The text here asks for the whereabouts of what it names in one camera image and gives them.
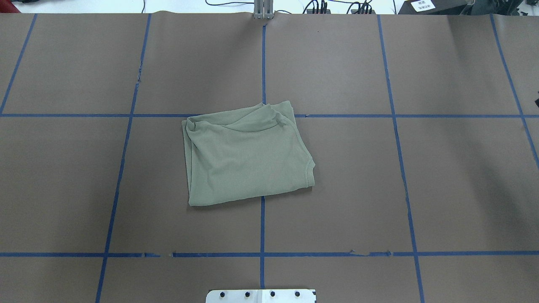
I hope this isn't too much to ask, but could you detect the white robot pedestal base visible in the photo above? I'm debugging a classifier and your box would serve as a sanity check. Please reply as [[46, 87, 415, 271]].
[[205, 288, 317, 303]]

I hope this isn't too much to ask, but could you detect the aluminium frame post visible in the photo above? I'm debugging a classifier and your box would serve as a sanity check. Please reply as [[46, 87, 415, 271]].
[[253, 0, 275, 20]]

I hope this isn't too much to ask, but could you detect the black label box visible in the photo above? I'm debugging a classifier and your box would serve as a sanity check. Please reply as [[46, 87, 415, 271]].
[[397, 0, 475, 15]]

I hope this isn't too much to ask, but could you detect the olive green long-sleeve shirt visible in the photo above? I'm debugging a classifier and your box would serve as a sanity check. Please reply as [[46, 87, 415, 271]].
[[181, 101, 315, 207]]

